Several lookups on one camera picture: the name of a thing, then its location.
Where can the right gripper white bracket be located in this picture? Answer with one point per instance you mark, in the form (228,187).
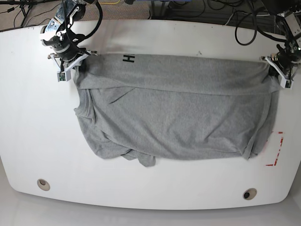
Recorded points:
(66,59)

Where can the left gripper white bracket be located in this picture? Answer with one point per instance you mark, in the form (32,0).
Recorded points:
(283,65)

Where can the grey T-shirt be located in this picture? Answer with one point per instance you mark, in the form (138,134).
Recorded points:
(146,107)

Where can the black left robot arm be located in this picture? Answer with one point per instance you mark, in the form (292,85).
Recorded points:
(286,14)

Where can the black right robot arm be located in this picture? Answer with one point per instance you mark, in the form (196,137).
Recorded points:
(58,35)

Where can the red tape rectangle marking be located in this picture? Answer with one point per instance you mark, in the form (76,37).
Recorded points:
(273,148)

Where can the black tripod stand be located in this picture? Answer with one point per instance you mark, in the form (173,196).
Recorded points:
(20,10)

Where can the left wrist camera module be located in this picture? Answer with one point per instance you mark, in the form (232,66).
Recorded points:
(286,84)

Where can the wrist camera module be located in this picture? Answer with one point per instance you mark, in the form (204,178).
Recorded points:
(64,76)
(286,84)

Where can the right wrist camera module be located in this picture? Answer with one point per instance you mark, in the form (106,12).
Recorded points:
(64,76)

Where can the left table cable grommet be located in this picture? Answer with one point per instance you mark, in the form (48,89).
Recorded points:
(43,185)

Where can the table cable grommet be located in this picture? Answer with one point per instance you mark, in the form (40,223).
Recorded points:
(43,185)
(249,194)

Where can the right table cable grommet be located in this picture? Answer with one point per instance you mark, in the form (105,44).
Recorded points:
(249,194)

